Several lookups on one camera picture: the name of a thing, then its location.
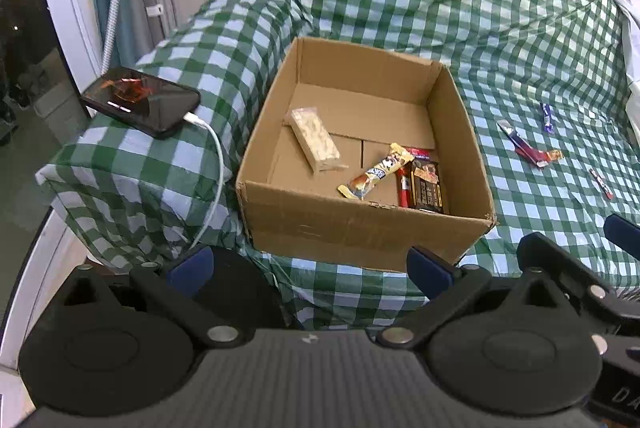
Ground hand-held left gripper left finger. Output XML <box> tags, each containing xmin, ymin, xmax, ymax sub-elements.
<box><xmin>62</xmin><ymin>245</ymin><xmax>247</xmax><ymax>350</ymax></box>

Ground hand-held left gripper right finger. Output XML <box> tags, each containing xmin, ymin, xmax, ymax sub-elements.
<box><xmin>375</xmin><ymin>247</ymin><xmax>556</xmax><ymax>349</ymax></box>

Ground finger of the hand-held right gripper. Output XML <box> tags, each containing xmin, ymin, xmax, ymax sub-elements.
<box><xmin>603</xmin><ymin>214</ymin><xmax>640</xmax><ymax>260</ymax></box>
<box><xmin>516</xmin><ymin>232</ymin><xmax>640</xmax><ymax>324</ymax></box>

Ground dark brown chocolate packet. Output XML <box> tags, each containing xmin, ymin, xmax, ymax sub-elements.
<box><xmin>410</xmin><ymin>159</ymin><xmax>446</xmax><ymax>213</ymax></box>

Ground red snack packet white print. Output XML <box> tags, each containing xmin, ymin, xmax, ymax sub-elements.
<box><xmin>396</xmin><ymin>147</ymin><xmax>432</xmax><ymax>208</ymax></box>

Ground cardboard box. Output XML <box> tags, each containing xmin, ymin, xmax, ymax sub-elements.
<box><xmin>235</xmin><ymin>36</ymin><xmax>497</xmax><ymax>273</ymax></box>

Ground yellow brown snack bar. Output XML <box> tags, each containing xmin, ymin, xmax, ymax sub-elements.
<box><xmin>336</xmin><ymin>142</ymin><xmax>415</xmax><ymax>201</ymax></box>

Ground purple snack packet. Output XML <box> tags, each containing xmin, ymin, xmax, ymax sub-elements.
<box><xmin>540</xmin><ymin>102</ymin><xmax>557</xmax><ymax>135</ymax></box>

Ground white nougat bar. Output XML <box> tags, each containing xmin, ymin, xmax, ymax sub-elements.
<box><xmin>286</xmin><ymin>107</ymin><xmax>348</xmax><ymax>172</ymax></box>

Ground thin red white stick packet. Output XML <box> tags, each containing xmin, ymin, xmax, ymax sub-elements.
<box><xmin>588</xmin><ymin>168</ymin><xmax>615</xmax><ymax>200</ymax></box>

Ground black smartphone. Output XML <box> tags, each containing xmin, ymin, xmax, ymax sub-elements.
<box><xmin>80</xmin><ymin>66</ymin><xmax>202</xmax><ymax>140</ymax></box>

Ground grey container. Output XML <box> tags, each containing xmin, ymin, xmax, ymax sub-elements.
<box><xmin>34</xmin><ymin>97</ymin><xmax>92</xmax><ymax>130</ymax></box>

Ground dark shoes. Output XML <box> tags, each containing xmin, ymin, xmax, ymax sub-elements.
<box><xmin>2</xmin><ymin>78</ymin><xmax>33</xmax><ymax>129</ymax></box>

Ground white charging cable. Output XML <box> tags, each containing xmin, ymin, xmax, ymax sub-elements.
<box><xmin>182</xmin><ymin>112</ymin><xmax>224</xmax><ymax>251</ymax></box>

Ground braided white grey cable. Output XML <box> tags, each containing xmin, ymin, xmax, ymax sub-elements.
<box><xmin>100</xmin><ymin>0</ymin><xmax>132</xmax><ymax>78</ymax></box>

